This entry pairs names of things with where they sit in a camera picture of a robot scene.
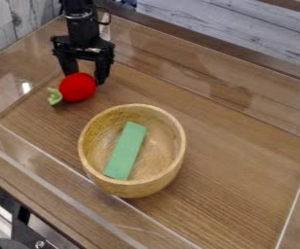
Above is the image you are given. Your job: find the black table leg bracket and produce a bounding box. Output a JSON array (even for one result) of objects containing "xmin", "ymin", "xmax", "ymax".
[{"xmin": 11, "ymin": 206, "xmax": 58, "ymax": 249}]

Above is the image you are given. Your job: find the round wooden bowl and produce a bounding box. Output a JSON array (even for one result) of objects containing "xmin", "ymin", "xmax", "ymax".
[{"xmin": 77, "ymin": 103, "xmax": 186, "ymax": 198}]

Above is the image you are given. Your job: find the red plush strawberry toy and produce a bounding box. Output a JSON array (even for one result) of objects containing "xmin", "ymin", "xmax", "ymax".
[{"xmin": 47, "ymin": 73, "xmax": 97, "ymax": 105}]

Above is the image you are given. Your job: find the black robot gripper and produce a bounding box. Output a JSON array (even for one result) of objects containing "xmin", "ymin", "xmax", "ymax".
[{"xmin": 51, "ymin": 9, "xmax": 115, "ymax": 86}]

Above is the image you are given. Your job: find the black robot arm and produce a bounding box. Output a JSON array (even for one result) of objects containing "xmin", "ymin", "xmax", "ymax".
[{"xmin": 51, "ymin": 0, "xmax": 115, "ymax": 86}]

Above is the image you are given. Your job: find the clear acrylic corner bracket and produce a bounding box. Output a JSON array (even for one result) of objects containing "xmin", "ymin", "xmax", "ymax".
[{"xmin": 99, "ymin": 14, "xmax": 111, "ymax": 41}]

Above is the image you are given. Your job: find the green rectangular block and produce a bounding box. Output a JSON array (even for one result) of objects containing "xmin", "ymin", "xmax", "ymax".
[{"xmin": 103, "ymin": 122, "xmax": 148, "ymax": 180}]

